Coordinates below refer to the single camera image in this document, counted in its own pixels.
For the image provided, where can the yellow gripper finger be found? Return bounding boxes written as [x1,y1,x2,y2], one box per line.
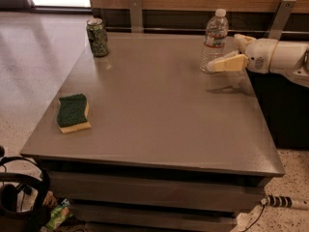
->
[234,34,256,52]
[207,54,248,73]

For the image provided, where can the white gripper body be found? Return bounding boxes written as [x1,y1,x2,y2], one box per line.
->
[245,39,278,73]

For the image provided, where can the clear plastic water bottle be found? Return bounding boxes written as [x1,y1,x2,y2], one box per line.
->
[199,9,229,73]

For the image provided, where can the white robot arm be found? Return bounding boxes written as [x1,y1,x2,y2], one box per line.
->
[207,34,309,88]

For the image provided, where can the green and yellow sponge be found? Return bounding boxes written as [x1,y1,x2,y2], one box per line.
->
[57,94,91,134]

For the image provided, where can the grey drawer cabinet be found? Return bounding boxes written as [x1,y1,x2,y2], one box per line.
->
[22,33,284,232]

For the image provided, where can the white power strip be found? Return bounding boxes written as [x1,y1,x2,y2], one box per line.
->
[260,194,309,211]

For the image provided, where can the green soda can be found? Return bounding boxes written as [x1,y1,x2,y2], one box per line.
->
[86,17,109,57]

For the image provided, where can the green snack packet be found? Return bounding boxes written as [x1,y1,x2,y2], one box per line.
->
[44,199,71,232]

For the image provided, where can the right metal wall bracket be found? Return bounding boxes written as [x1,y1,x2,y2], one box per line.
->
[267,0,296,40]

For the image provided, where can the metal wall bracket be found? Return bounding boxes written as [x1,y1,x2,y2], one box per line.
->
[128,0,144,33]
[267,0,296,40]

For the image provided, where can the left metal wall bracket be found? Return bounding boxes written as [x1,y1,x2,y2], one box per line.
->
[128,0,144,33]

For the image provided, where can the black cable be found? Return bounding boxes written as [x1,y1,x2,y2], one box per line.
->
[241,204,267,232]

